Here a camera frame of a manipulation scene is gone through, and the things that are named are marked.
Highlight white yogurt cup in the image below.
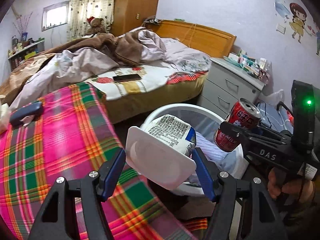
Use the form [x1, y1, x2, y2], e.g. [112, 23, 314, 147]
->
[125, 114, 196, 190]

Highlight dark red can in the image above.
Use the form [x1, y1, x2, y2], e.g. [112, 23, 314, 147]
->
[214, 98, 262, 152]

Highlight lavender foam fruit net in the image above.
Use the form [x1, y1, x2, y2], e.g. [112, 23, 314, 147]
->
[196, 132, 236, 173]

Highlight white round trash bin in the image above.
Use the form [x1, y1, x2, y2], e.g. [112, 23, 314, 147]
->
[139, 103, 250, 196]

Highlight person's right hand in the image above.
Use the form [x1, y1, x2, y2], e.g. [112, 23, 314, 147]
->
[267, 169, 315, 203]

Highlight pink plaid tablecloth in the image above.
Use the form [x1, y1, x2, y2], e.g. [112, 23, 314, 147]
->
[1, 82, 208, 239]

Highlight grey drawer cabinet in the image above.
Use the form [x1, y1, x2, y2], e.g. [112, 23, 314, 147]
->
[197, 58, 266, 119]

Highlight items on cabinet top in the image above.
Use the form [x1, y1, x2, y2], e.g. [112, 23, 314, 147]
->
[223, 50, 271, 82]

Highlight floral bed sheet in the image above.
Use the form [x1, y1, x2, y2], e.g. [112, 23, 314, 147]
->
[86, 62, 210, 101]

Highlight black smartphone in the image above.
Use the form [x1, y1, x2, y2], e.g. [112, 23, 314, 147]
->
[112, 74, 141, 82]

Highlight dark blue glasses case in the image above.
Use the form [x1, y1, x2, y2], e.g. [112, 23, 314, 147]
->
[9, 101, 43, 127]

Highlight light purple duvet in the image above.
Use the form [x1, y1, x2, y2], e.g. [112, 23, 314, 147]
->
[9, 28, 211, 110]

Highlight tissue pack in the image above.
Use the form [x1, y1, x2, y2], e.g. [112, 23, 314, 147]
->
[0, 103, 11, 134]

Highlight wooden headboard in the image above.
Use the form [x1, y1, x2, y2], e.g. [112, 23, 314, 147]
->
[145, 20, 236, 58]

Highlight brown blanket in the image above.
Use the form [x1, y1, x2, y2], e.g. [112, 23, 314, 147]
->
[0, 32, 144, 106]

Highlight teddy bear with red hat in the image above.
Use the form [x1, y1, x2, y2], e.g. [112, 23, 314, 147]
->
[86, 16, 107, 35]

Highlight cluttered shelf desk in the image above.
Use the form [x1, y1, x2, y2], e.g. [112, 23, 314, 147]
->
[8, 38, 45, 71]

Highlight small window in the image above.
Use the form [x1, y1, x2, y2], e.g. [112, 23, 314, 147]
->
[41, 1, 69, 31]

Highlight wooden wardrobe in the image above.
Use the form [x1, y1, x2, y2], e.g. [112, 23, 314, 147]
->
[111, 0, 158, 36]

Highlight patterned curtain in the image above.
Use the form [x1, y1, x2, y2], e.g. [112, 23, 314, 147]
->
[67, 0, 114, 41]

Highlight vase with branches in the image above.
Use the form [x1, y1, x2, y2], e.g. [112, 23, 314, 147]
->
[13, 12, 33, 41]

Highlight cartoon girl wall sticker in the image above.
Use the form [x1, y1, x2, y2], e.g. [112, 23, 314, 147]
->
[289, 3, 307, 43]

